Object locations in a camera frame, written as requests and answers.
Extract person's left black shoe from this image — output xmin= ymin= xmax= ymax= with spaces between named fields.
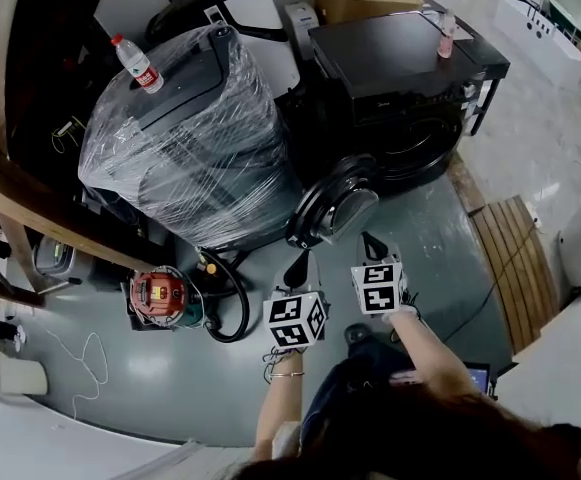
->
xmin=344 ymin=322 xmax=371 ymax=345

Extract person's blue jeans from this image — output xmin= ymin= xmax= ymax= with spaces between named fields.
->
xmin=299 ymin=337 xmax=421 ymax=449

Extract plastic-wrapped grey appliance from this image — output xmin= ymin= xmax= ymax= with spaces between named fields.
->
xmin=78 ymin=23 xmax=301 ymax=249

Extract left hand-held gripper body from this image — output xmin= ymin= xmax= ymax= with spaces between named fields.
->
xmin=262 ymin=248 xmax=329 ymax=354

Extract wooden beam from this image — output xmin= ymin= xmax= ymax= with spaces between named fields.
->
xmin=0 ymin=132 xmax=171 ymax=274

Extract pink floral bottle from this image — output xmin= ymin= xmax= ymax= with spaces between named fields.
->
xmin=437 ymin=8 xmax=457 ymax=59

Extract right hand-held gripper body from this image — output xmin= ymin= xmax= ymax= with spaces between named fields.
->
xmin=350 ymin=230 xmax=410 ymax=316

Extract wooden slatted board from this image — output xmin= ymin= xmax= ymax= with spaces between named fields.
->
xmin=469 ymin=195 xmax=561 ymax=354

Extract brown wooden plank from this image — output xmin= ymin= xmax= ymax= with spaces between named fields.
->
xmin=444 ymin=157 xmax=486 ymax=214

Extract grey bin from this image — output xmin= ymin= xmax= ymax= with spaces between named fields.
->
xmin=32 ymin=235 xmax=79 ymax=282

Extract small white box device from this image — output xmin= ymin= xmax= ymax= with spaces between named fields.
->
xmin=284 ymin=1 xmax=321 ymax=62

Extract person's right forearm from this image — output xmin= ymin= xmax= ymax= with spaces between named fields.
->
xmin=382 ymin=307 xmax=481 ymax=394

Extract long white cabinet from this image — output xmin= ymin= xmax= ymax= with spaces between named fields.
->
xmin=493 ymin=0 xmax=581 ymax=89

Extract clear water bottle red label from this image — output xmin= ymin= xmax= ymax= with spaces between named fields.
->
xmin=109 ymin=33 xmax=165 ymax=94

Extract white and black exercise machine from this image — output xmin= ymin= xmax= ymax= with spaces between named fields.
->
xmin=144 ymin=0 xmax=301 ymax=89

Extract black washing machine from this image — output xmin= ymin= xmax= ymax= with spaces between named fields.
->
xmin=289 ymin=10 xmax=512 ymax=197

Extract thin white cable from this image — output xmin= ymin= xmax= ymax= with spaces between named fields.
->
xmin=39 ymin=325 xmax=110 ymax=419

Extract round washer door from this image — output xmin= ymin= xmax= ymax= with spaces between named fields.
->
xmin=285 ymin=153 xmax=381 ymax=249

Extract dark tablet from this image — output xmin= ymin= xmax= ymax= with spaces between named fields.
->
xmin=462 ymin=361 xmax=492 ymax=394

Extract person's left forearm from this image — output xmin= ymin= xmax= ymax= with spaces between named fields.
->
xmin=252 ymin=350 xmax=305 ymax=462

